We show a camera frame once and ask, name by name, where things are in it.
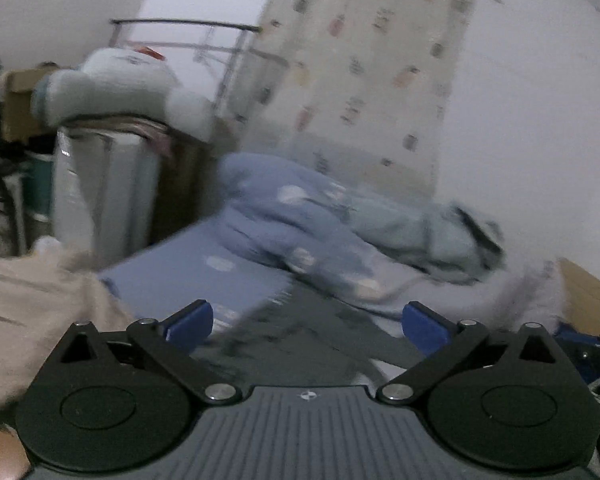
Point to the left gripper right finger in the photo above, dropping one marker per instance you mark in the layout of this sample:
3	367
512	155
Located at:
446	346

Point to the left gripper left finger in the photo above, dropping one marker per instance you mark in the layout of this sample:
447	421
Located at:
168	346

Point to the beige t-shirt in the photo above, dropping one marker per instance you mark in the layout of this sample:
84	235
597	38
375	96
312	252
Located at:
41	295

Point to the person left hand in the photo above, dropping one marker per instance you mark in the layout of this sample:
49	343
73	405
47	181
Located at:
14	462

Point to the teal green blanket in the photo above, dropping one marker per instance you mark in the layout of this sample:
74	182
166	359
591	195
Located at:
450	242

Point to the grey-green garment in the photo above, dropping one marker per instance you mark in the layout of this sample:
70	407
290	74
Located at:
304	338

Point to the wooden headboard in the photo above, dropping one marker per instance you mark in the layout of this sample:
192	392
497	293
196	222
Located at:
583	291

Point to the black lettered jacket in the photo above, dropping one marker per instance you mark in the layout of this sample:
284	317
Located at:
583	350

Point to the light blue patterned duvet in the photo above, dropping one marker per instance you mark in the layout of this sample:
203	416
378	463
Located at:
276	212

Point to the cardboard box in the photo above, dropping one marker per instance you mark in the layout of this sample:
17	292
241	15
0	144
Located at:
18	123

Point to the white patterned curtain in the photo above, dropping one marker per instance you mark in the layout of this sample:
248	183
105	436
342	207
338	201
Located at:
354	89

